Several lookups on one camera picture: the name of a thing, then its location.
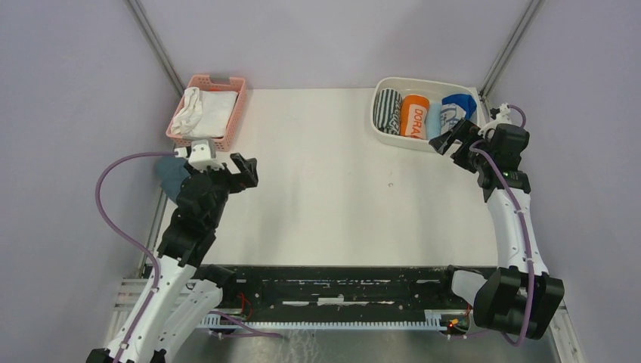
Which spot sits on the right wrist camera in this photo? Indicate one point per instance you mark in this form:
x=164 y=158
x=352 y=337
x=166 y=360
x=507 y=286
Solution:
x=498 y=115

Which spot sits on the light blue towel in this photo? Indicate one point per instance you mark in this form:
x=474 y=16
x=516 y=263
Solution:
x=433 y=121

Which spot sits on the striped rolled towel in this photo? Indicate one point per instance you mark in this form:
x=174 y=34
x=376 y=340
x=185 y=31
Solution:
x=387 y=111

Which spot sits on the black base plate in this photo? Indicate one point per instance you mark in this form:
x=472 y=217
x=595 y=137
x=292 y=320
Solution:
x=314 y=294

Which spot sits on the orange rolled towel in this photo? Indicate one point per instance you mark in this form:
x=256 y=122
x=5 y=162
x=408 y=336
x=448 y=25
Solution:
x=414 y=111

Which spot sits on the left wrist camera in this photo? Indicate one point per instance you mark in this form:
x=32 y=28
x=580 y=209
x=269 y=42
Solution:
x=202 y=156

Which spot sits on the patterned white blue cloth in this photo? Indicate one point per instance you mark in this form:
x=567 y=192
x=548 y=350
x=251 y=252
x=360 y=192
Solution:
x=450 y=115

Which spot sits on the white folded towel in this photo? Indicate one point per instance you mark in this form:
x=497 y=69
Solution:
x=217 y=109

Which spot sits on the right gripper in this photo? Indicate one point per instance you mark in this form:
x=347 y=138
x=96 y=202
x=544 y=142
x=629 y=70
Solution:
x=442 y=143

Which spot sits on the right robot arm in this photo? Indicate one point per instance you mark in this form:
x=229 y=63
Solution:
x=520 y=297

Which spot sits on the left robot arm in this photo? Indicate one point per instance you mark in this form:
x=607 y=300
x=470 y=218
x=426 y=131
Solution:
x=158 y=327

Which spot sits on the white plastic tub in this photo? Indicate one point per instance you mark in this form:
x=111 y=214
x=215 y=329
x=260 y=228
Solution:
x=434 y=91

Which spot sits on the dark blue towel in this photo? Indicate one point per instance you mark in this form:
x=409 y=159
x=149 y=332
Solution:
x=466 y=101

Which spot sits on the white crumpled cloth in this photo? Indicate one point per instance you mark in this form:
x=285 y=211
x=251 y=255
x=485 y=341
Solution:
x=187 y=118

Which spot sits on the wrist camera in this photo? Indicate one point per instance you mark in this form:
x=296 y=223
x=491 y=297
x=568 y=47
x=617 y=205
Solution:
x=202 y=156
x=498 y=115

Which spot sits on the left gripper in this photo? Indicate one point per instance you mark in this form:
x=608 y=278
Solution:
x=247 y=178

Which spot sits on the grey-blue towel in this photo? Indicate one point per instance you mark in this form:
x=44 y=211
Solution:
x=171 y=172

